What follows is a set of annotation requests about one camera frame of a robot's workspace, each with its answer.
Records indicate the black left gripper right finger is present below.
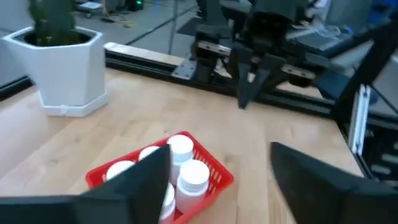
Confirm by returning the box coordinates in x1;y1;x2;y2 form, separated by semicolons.
269;141;398;224

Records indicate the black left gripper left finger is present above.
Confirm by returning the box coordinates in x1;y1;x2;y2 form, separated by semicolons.
77;144;172;224

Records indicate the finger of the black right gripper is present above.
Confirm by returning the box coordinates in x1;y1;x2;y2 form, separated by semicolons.
231;44;252;110
248;55;286;106

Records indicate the white pill bottle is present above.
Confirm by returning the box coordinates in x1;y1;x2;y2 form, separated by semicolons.
105;160;136;182
159;182;177;224
175;159;211;214
166;134;195;187
138;145;161;162

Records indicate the red plastic mesh basket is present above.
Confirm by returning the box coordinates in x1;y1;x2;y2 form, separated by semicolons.
85;130;234;224

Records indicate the silver aluminium profile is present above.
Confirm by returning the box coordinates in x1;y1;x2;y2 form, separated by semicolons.
348;83;371;156

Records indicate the white hexagonal plant pot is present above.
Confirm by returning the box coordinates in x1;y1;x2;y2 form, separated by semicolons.
1;26;109;118

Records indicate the green cactus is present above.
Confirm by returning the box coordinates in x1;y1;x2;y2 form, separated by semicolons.
27;0;77;46

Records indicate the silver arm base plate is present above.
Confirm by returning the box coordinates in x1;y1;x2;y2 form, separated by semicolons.
172;57;197;81

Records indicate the black aluminium table frame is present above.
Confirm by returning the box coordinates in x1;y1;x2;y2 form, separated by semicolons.
0;18;398;187

